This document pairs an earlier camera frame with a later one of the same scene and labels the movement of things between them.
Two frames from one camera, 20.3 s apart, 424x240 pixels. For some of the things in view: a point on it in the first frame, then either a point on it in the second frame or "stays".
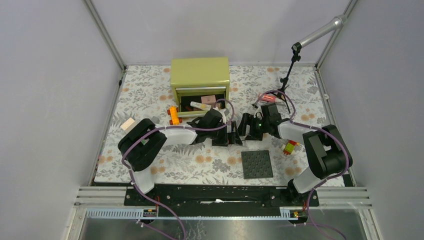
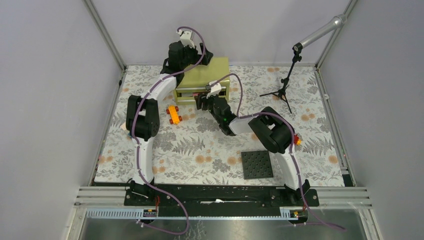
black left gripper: x=228 y=138 -> x=196 y=56
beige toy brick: x=126 y=125 stays
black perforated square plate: x=256 y=164 stays
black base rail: x=212 y=197 stays
